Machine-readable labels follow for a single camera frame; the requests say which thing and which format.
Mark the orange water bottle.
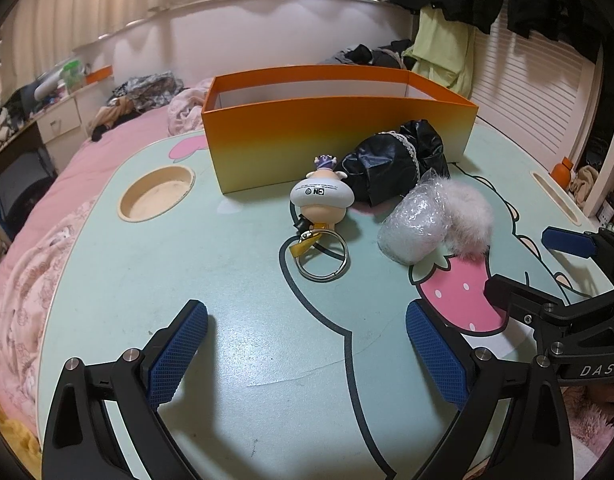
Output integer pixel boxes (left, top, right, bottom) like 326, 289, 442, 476
550, 157, 572, 190

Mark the patterned clothes heap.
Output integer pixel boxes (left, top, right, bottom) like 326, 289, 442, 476
87, 72, 185, 142

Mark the black lace fabric pouch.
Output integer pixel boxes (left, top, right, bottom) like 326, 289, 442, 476
336, 119, 449, 207

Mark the orange gradient cardboard box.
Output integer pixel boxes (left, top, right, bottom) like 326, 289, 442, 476
202, 64, 478, 193

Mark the pink floral duvet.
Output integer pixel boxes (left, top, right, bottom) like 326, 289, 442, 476
0, 79, 211, 434

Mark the white bedside drawer cabinet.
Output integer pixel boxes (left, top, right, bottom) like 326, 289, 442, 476
0, 62, 113, 187

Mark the round metal mirror tin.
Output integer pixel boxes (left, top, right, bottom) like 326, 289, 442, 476
289, 228, 350, 283

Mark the dark clothes pile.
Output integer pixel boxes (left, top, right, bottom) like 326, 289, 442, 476
321, 39, 417, 70

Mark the light green hanging garment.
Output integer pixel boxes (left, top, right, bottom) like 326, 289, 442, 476
403, 6, 476, 99

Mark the clear bubble wrap bag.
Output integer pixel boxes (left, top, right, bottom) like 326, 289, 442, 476
377, 169, 449, 266

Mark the pig figure keychain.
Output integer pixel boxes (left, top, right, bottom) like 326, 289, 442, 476
290, 155, 355, 229

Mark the white fluffy pompom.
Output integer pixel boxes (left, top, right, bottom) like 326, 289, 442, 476
439, 179, 493, 260

